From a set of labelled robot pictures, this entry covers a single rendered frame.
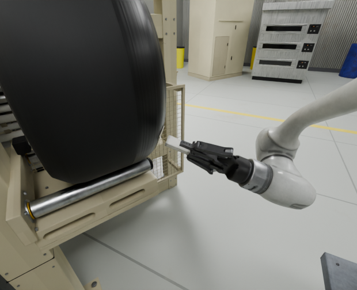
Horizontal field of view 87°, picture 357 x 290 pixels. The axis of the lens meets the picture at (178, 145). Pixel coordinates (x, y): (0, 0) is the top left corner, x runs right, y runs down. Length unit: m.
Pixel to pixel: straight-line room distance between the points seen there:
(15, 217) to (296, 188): 0.67
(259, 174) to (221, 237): 1.06
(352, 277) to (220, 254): 0.81
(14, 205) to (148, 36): 0.47
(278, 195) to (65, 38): 0.57
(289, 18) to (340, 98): 5.61
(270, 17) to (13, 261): 6.06
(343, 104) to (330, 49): 8.02
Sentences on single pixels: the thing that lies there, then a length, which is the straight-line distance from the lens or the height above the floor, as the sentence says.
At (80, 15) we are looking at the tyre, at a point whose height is 1.31.
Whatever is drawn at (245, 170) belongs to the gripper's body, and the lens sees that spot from 0.54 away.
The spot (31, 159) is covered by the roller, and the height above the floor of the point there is 0.90.
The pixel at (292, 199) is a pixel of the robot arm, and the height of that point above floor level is 0.90.
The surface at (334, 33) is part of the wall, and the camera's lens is 8.48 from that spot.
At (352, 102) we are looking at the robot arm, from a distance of 0.50.
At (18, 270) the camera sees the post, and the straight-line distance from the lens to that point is 0.87.
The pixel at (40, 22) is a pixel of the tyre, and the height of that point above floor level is 1.30.
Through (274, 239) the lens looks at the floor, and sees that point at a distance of 1.67.
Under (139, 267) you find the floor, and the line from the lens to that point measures 1.45.
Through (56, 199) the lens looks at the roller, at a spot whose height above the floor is 0.92.
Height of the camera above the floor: 1.30
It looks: 32 degrees down
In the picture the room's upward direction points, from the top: straight up
